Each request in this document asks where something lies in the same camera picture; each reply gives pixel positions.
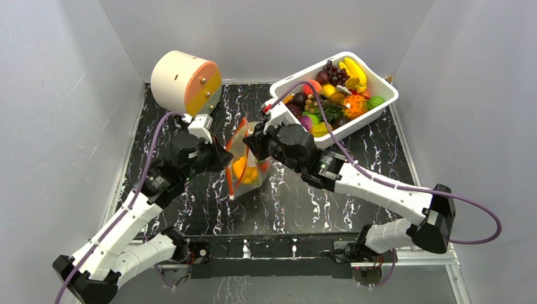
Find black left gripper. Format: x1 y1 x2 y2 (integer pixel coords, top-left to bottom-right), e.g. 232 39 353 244
182 136 234 183

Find clear zip bag orange zipper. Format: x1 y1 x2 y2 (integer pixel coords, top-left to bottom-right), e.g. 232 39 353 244
225 118 271 200

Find yellow toy pepper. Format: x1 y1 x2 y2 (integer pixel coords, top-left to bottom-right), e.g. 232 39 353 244
232 156 259 184

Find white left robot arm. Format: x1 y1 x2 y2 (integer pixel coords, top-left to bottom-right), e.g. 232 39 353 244
53 134 233 303

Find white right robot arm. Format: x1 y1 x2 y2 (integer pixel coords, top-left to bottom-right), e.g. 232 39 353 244
243 123 455 263

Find white plastic food bin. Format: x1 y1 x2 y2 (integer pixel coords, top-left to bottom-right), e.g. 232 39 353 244
270 51 399 148

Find dark maroon toy plum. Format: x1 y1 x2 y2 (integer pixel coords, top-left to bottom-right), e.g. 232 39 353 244
286 103 303 118

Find pink toy peach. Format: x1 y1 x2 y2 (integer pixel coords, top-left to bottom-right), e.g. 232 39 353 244
301 80 322 96

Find green leafy toy vegetable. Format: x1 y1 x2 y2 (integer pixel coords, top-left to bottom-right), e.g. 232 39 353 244
322 105 351 128

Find cream cylinder orange yellow face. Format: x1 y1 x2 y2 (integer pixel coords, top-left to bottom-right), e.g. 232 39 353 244
150 50 222 117

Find dark purple toy grapes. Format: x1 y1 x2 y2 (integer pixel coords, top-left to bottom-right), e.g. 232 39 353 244
315 60 350 86

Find orange netted toy fruit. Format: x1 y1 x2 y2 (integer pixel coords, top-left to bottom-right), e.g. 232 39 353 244
343 95 369 120

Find yellow toy banana bunch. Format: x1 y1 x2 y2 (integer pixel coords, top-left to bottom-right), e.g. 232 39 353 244
338 58 367 93

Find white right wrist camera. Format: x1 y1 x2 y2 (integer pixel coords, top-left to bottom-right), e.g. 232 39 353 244
262 100 299 133

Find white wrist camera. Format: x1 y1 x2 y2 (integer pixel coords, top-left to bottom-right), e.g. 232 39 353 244
262 100 299 133
182 114 213 143

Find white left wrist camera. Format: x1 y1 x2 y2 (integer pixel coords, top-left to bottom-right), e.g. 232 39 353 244
182 114 213 143

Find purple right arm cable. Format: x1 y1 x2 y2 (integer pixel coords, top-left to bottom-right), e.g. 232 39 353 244
262 80 503 246

